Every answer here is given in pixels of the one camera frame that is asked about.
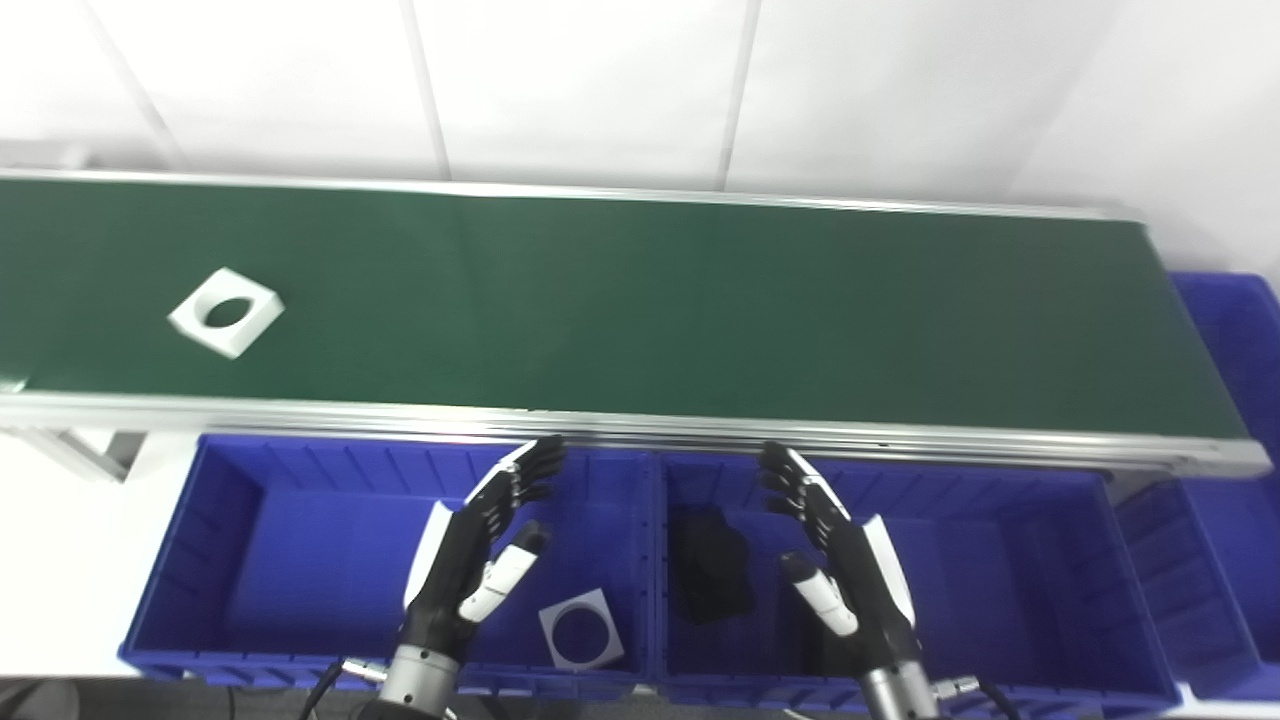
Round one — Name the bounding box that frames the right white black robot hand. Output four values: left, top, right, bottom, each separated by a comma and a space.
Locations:
757, 442, 921, 673

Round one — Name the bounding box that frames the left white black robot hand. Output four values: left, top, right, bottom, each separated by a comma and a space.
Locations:
400, 435, 568, 661

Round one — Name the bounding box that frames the white square part round hole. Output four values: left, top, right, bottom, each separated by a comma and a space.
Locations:
538, 588, 626, 672
167, 267, 285, 360

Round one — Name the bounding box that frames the black part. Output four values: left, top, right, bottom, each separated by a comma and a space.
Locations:
668, 505, 757, 626

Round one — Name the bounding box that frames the blue plastic bin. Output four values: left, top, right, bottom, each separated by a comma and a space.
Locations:
1114, 272, 1280, 701
650, 450, 1183, 716
118, 432, 662, 701

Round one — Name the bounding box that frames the aluminium conveyor support leg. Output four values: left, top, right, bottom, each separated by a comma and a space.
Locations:
0, 428, 149, 485

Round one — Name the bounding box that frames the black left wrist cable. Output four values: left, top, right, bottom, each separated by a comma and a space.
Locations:
298, 657, 389, 720

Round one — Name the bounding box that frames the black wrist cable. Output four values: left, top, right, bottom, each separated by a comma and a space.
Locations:
932, 675, 1023, 720
298, 657, 389, 720

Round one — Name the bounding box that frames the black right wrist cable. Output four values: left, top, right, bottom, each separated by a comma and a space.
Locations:
932, 675, 1023, 720

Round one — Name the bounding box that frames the green conveyor belt aluminium frame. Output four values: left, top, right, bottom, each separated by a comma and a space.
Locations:
0, 168, 1273, 479

